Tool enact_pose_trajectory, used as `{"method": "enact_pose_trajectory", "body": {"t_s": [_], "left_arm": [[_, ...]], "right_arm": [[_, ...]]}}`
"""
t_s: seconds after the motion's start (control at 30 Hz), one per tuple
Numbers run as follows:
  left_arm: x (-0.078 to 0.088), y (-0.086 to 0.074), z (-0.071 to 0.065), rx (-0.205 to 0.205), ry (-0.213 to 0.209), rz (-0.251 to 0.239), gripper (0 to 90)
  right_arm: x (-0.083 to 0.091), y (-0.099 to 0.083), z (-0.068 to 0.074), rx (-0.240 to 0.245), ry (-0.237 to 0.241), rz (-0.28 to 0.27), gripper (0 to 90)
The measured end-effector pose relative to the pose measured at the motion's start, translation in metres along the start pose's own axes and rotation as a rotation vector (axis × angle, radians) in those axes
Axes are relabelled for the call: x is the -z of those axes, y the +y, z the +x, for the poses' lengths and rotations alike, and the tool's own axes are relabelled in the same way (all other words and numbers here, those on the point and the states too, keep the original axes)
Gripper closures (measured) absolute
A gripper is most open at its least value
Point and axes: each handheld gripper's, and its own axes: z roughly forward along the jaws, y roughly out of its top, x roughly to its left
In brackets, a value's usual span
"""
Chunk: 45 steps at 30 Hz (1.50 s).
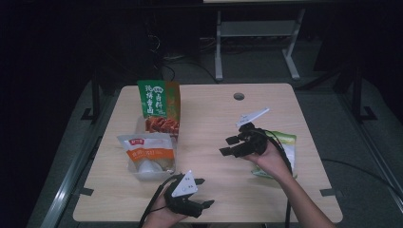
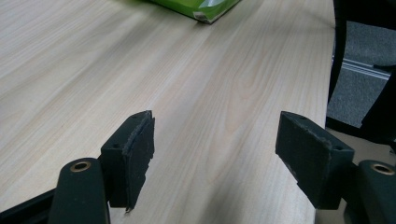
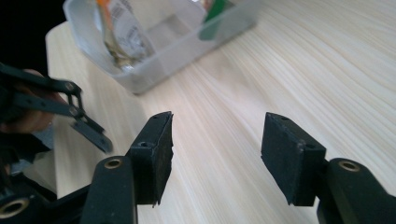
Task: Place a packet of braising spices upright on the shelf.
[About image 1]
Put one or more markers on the person's right hand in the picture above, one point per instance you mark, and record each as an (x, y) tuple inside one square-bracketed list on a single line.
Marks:
[(274, 163)]

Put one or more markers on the orange and white seasoning packet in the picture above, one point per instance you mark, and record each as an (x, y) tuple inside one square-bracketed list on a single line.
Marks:
[(149, 152)]

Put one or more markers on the clear plastic storage rack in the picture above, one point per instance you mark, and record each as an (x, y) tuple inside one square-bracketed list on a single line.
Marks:
[(155, 176)]

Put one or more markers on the person's left hand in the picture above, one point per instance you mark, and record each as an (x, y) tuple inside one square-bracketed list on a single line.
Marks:
[(163, 212)]

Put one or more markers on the green and gold seasoning packet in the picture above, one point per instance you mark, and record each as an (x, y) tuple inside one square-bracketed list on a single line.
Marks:
[(158, 101)]

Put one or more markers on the black metal stand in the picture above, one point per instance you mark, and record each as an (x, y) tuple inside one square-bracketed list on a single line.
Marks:
[(358, 95)]

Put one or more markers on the green and white seasoning packet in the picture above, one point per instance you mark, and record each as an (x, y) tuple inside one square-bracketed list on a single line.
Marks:
[(290, 148)]

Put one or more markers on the aluminium rail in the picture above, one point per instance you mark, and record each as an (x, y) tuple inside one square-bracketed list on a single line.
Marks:
[(374, 158), (72, 171)]

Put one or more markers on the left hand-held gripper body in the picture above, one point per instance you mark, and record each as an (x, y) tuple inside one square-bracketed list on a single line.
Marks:
[(183, 198)]

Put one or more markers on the black tape piece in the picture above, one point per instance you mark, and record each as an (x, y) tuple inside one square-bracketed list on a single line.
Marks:
[(86, 191), (328, 192)]

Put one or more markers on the white metal stand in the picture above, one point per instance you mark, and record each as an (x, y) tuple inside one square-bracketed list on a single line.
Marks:
[(258, 28)]

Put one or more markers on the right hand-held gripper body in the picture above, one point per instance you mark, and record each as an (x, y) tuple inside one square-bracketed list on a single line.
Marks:
[(253, 142)]

